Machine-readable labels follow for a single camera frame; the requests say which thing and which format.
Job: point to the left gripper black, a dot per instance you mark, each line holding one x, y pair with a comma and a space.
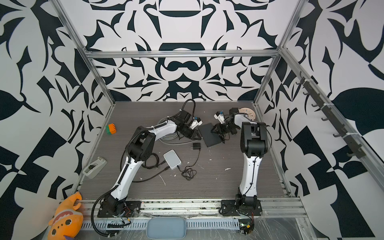
195, 137

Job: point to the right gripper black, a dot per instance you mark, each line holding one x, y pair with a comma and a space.
218, 129

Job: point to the black switch box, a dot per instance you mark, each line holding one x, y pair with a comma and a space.
210, 139

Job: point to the white network switch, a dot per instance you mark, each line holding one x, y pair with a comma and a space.
172, 159

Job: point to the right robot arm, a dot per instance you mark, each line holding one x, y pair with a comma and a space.
254, 145

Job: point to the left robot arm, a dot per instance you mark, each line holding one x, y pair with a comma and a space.
140, 148

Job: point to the orange green toy block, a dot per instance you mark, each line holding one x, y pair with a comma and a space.
111, 129

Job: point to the grey tape dispenser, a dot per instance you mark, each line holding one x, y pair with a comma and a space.
93, 169

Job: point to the grey blue cushion pad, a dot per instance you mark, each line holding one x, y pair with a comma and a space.
166, 228

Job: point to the orange plush fish toy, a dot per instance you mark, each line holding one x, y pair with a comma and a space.
67, 221

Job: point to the black wall hook rail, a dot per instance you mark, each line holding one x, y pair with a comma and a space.
332, 115

